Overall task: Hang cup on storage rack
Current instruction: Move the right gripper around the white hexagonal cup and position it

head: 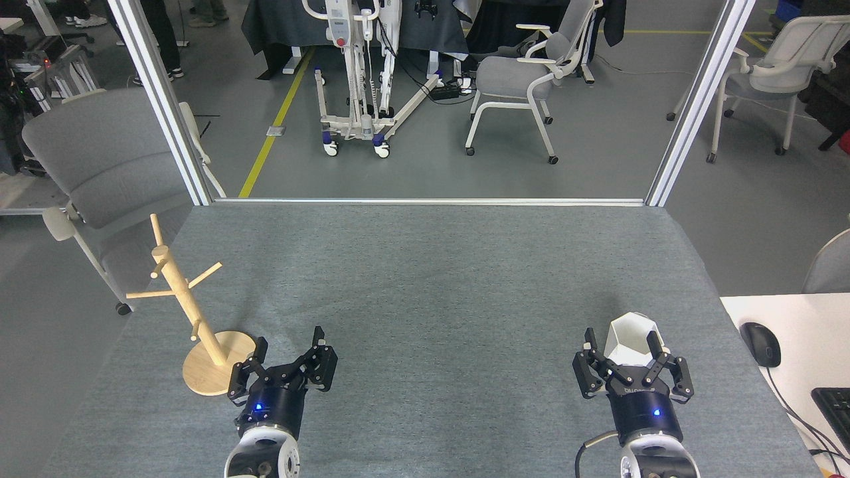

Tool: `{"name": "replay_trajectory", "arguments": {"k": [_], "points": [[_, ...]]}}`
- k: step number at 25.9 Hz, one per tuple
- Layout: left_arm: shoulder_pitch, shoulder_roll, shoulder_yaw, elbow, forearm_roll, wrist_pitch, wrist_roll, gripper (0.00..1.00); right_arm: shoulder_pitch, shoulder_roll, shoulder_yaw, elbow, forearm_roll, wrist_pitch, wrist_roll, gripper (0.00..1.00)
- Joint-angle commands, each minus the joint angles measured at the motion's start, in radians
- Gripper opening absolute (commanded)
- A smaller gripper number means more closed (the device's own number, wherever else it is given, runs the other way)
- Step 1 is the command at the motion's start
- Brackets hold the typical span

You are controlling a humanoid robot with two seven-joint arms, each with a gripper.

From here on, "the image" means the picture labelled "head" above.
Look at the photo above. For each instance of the wooden cup rack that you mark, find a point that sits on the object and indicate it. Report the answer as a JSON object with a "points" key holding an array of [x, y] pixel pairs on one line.
{"points": [[199, 332]]}

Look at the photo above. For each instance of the silver aluminium post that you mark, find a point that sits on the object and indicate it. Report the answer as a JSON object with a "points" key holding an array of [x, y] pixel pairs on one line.
{"points": [[697, 106], [166, 106]]}

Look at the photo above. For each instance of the black keyboard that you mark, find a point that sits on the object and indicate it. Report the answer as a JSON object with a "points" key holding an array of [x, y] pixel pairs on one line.
{"points": [[835, 411]]}

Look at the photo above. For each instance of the grey chair backrest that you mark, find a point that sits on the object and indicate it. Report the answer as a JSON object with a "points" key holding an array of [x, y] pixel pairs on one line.
{"points": [[831, 269]]}

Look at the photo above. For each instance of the grey chair with cream frame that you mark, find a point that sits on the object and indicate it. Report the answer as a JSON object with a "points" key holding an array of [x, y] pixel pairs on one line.
{"points": [[106, 159]]}

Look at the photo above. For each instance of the grey office chair white frame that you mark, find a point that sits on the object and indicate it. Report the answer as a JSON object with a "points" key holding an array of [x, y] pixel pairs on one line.
{"points": [[514, 76], [777, 63]]}

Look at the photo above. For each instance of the person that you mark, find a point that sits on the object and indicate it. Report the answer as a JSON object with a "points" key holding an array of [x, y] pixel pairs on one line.
{"points": [[163, 40]]}

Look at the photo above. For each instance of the black computer mouse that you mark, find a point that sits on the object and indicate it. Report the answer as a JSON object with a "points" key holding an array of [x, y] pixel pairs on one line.
{"points": [[760, 344]]}

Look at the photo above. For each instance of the white desk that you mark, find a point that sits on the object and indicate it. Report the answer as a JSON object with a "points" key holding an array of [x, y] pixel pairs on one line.
{"points": [[810, 332]]}

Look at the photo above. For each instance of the white hexagonal cup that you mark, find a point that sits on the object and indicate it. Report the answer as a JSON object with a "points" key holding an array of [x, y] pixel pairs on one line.
{"points": [[631, 338]]}

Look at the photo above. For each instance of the black cloth covered table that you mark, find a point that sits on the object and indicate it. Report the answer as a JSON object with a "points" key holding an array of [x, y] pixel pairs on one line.
{"points": [[292, 26]]}

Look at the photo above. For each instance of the person's shoes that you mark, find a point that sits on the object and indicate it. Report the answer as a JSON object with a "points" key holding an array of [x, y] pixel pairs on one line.
{"points": [[202, 20], [89, 21]]}

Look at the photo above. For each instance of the silver table edge rail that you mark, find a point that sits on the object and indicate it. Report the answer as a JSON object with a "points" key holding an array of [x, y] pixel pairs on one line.
{"points": [[431, 201]]}

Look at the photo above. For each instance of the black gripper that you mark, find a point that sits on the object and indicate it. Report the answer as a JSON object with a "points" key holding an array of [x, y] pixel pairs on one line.
{"points": [[273, 405], [645, 413]]}

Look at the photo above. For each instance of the white stand on wheels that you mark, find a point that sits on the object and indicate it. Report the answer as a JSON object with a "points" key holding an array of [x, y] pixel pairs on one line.
{"points": [[358, 99]]}

